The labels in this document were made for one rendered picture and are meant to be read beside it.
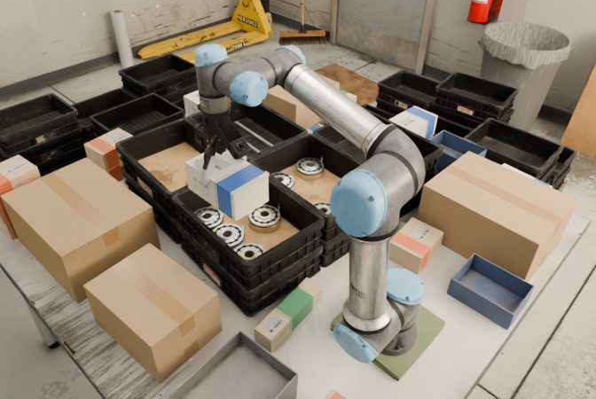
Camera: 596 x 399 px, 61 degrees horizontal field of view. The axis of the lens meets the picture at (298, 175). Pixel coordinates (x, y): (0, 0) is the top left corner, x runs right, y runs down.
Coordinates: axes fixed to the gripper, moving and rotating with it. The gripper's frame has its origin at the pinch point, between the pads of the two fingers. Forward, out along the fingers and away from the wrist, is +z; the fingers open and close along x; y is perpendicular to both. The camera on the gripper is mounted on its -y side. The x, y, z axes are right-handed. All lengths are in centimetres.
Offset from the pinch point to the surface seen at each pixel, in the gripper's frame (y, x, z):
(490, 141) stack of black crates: -9, -171, 63
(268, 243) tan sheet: -4.8, -10.0, 28.5
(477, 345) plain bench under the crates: -67, -32, 42
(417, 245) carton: -36, -47, 34
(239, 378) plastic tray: -29, 23, 36
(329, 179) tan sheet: 3, -48, 28
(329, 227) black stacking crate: -16.7, -24.8, 24.1
